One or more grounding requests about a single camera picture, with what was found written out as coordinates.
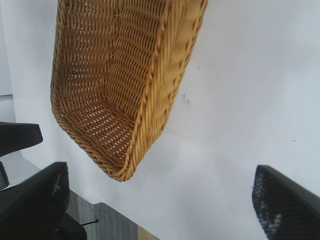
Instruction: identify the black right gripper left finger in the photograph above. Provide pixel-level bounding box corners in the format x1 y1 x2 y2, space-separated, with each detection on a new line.
0 161 70 240

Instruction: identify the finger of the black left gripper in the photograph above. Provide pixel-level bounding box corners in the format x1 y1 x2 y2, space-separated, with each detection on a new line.
0 161 10 191
0 121 44 158

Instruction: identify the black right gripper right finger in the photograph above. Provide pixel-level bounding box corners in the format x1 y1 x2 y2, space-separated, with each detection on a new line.
251 164 320 240

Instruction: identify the tan wicker basket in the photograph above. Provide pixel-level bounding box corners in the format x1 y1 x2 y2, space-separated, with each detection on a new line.
50 0 209 183

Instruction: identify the black mount block with rod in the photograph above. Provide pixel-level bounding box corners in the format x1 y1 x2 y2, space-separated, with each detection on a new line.
56 211 99 240

